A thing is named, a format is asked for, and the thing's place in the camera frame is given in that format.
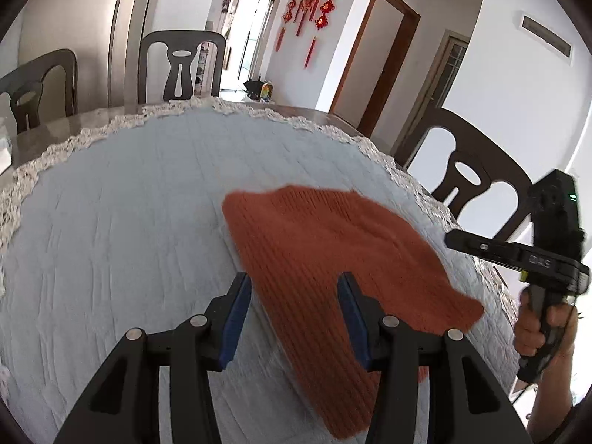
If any glass panel door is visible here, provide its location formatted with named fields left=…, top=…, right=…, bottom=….
left=407, top=30, right=470, bottom=149

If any person's right forearm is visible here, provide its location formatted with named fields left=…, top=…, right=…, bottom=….
left=532, top=347, right=584, bottom=440

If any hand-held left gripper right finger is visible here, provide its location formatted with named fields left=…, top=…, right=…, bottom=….
left=337, top=272, right=532, bottom=444

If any blue quilted lace-edged blanket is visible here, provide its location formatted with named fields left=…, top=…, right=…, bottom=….
left=0, top=96, right=521, bottom=444

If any person's right hand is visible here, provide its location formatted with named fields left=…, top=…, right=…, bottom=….
left=513, top=287, right=579, bottom=366

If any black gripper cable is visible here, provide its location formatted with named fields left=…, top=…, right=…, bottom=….
left=509, top=377, right=532, bottom=403

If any brown wooden door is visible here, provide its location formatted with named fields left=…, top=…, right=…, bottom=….
left=329, top=0, right=421, bottom=139

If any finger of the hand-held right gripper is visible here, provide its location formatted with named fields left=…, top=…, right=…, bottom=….
left=444, top=229, right=532, bottom=271

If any grey wall vent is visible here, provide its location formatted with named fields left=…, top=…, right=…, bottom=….
left=522, top=15, right=574, bottom=58

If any cluttered shelf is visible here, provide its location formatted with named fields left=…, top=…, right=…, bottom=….
left=195, top=41, right=223, bottom=94

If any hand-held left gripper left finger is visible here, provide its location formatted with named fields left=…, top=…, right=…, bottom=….
left=53, top=272, right=253, bottom=444

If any rust knitted sweater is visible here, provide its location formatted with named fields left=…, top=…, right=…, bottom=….
left=222, top=185, right=485, bottom=440

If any dark dining chair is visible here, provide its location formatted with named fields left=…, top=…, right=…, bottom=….
left=393, top=107, right=539, bottom=243
left=138, top=31, right=227, bottom=105
left=0, top=49, right=78, bottom=135

